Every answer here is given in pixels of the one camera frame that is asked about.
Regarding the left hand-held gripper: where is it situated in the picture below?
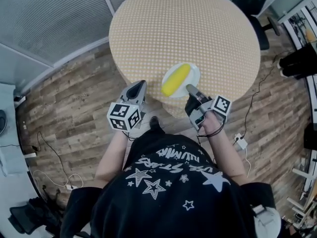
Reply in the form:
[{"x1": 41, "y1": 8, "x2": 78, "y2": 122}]
[{"x1": 106, "y1": 80, "x2": 148, "y2": 133}]

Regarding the grey waist pouch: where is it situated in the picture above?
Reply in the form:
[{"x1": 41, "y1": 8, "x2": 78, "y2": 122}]
[{"x1": 252, "y1": 204, "x2": 282, "y2": 238}]

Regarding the white looped floor cable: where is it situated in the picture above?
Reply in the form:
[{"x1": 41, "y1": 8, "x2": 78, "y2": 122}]
[{"x1": 33, "y1": 169, "x2": 84, "y2": 187}]

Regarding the round table with dotted cloth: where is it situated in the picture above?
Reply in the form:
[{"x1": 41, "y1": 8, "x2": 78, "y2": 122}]
[{"x1": 108, "y1": 0, "x2": 262, "y2": 120}]

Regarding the white desk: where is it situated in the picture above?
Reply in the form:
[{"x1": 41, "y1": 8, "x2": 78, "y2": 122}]
[{"x1": 0, "y1": 82, "x2": 42, "y2": 208}]

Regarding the black round device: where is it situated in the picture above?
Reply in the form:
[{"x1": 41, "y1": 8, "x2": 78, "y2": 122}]
[{"x1": 0, "y1": 109, "x2": 9, "y2": 137}]

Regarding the person's black trouser leg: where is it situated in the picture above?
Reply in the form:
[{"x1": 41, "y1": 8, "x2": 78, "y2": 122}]
[{"x1": 139, "y1": 125, "x2": 169, "y2": 146}]

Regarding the person's black star-print shirt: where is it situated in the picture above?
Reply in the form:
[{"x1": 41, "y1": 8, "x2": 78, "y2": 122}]
[{"x1": 59, "y1": 130, "x2": 277, "y2": 238}]

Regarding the black office chair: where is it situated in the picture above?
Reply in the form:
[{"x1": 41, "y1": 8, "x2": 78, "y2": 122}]
[
  {"x1": 232, "y1": 0, "x2": 282, "y2": 51},
  {"x1": 9, "y1": 196, "x2": 63, "y2": 236}
]

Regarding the white metal shelf rack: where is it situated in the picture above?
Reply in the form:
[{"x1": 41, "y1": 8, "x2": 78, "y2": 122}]
[{"x1": 281, "y1": 3, "x2": 317, "y2": 51}]

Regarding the white power strip cable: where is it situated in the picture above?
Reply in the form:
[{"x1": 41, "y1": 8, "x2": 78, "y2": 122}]
[{"x1": 243, "y1": 147, "x2": 252, "y2": 179}]

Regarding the white round plate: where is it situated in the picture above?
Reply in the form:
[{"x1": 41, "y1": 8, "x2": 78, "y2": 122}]
[{"x1": 161, "y1": 62, "x2": 201, "y2": 99}]

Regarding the person's right forearm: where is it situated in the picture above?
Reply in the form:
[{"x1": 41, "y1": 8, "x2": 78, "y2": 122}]
[{"x1": 207, "y1": 131, "x2": 249, "y2": 186}]

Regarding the black box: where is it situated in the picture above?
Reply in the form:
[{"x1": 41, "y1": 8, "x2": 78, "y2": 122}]
[{"x1": 303, "y1": 121, "x2": 317, "y2": 151}]

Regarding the long black floor cable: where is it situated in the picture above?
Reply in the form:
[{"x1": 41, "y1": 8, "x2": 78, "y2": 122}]
[{"x1": 239, "y1": 55, "x2": 282, "y2": 137}]

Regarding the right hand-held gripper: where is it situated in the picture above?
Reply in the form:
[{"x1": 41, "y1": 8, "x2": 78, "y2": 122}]
[{"x1": 185, "y1": 84, "x2": 232, "y2": 131}]

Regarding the person's black shoe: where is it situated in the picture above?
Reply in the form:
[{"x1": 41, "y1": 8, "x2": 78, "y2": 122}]
[{"x1": 149, "y1": 116, "x2": 160, "y2": 130}]

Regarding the white power strip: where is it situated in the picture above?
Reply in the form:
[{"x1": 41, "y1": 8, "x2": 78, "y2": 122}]
[{"x1": 233, "y1": 133, "x2": 249, "y2": 150}]

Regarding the white metal frame rack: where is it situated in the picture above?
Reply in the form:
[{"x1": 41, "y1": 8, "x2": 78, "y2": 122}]
[{"x1": 286, "y1": 149, "x2": 317, "y2": 223}]

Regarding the person's right hand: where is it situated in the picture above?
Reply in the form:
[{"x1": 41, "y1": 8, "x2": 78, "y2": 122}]
[{"x1": 199, "y1": 109, "x2": 222, "y2": 137}]

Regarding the person's left forearm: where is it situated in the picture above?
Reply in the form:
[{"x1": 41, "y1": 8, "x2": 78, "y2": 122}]
[{"x1": 95, "y1": 130, "x2": 127, "y2": 189}]

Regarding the yellow corn cob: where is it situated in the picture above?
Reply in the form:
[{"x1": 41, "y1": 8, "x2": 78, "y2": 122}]
[{"x1": 160, "y1": 63, "x2": 192, "y2": 97}]

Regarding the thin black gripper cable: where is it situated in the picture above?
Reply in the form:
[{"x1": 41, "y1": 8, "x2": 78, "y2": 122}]
[{"x1": 196, "y1": 119, "x2": 239, "y2": 144}]

